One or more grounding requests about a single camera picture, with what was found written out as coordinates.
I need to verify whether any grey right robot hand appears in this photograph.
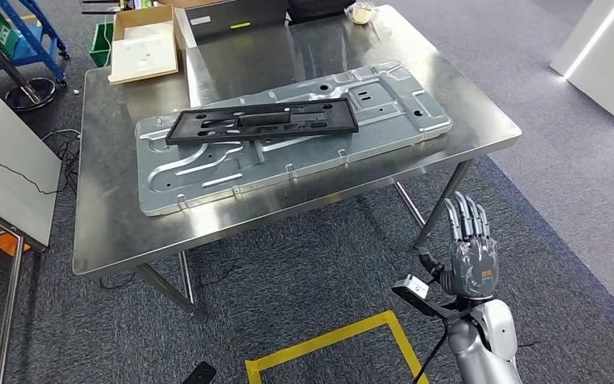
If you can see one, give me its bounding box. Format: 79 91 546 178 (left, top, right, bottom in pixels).
418 191 499 301

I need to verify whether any black perforated plastic panel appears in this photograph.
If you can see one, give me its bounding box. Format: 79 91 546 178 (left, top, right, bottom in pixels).
165 97 360 146

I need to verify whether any blue metal shelf rack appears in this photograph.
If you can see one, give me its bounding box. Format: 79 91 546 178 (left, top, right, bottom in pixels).
0 0 70 86

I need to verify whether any grey sheet metal plate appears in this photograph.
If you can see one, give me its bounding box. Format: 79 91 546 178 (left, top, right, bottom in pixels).
134 61 453 218

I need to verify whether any bagged tape roll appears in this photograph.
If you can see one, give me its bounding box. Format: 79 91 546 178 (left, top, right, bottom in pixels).
344 1 380 26

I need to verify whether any black case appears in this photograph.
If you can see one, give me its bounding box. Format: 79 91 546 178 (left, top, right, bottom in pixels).
285 0 357 26

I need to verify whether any dark grey metal box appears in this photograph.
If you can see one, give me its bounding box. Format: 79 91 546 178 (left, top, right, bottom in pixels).
174 0 290 50

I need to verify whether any white foam insert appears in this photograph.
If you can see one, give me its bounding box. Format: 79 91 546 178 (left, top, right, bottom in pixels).
110 23 179 83

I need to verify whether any open cardboard box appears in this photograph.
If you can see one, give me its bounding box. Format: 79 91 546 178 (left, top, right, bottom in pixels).
108 4 181 86

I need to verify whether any green plastic crate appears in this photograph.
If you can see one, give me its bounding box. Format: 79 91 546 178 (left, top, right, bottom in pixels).
88 21 115 68

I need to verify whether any white desk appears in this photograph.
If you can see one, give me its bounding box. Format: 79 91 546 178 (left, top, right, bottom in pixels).
0 69 63 250

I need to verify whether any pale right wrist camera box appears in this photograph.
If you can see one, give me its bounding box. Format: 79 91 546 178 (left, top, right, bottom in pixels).
391 274 493 322

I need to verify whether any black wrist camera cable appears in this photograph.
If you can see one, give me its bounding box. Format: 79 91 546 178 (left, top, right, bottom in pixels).
412 318 450 384

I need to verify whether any black floor cable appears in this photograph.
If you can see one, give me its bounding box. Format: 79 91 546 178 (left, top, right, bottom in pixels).
42 128 82 194

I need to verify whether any chrome stanchion post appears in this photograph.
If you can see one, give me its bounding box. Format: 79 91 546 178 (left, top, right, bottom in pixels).
0 13 58 114

